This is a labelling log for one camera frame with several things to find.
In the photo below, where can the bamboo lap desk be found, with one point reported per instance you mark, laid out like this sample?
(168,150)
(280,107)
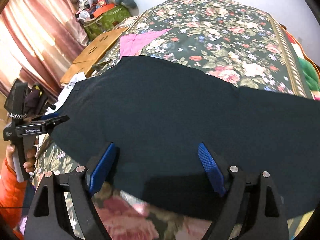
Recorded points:
(92,54)

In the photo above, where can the pink folded cloth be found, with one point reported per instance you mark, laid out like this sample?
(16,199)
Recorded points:
(131,44)

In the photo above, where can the person left hand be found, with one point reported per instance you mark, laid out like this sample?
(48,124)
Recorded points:
(29,164)

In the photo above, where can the pink striped curtain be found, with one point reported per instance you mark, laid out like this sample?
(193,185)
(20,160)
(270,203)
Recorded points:
(39,41)

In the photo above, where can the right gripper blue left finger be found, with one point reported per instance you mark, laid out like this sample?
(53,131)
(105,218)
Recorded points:
(48,216)

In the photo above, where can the black pants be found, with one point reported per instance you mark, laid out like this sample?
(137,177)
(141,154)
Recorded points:
(158,112)

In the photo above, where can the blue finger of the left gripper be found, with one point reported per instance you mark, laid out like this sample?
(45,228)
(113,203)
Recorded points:
(55,121)
(49,116)

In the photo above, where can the yellow fleece blanket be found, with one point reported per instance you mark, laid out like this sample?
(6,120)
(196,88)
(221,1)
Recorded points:
(309,68)

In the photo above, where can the green fabric storage bin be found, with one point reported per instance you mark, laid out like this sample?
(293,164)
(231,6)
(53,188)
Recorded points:
(106,21)

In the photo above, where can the orange box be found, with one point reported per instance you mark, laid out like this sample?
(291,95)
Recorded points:
(103,9)

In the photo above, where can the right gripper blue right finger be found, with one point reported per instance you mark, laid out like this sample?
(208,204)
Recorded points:
(248,198)

